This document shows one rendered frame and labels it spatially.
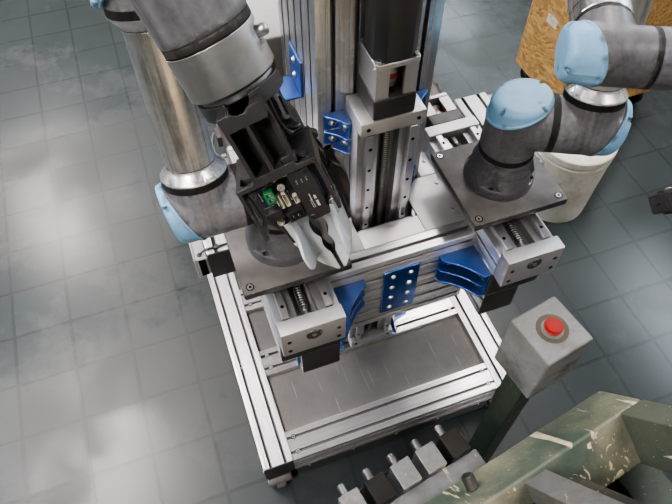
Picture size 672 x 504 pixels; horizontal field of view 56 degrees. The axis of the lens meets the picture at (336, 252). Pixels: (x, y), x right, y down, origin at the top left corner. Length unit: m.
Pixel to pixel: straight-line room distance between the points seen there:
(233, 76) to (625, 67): 0.51
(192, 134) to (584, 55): 0.58
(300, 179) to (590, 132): 0.88
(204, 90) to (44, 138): 2.76
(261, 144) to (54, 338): 2.11
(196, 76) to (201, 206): 0.62
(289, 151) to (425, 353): 1.64
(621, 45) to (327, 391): 1.46
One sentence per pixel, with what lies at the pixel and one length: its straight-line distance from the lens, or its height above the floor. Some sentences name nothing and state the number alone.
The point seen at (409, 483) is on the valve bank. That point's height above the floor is 0.77.
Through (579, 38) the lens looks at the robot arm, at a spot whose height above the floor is 1.62.
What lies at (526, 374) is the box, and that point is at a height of 0.83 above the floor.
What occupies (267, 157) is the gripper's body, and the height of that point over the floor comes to 1.72.
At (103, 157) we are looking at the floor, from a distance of 3.05.
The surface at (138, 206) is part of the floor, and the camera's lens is 2.81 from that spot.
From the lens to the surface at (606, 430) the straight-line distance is 1.35.
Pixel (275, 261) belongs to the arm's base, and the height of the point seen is 1.06.
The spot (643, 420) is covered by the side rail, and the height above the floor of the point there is 0.96.
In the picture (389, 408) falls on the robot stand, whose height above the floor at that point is 0.23.
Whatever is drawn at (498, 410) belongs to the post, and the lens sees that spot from 1.73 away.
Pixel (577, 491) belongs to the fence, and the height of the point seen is 0.99.
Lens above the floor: 2.08
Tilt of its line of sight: 55 degrees down
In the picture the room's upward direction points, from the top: straight up
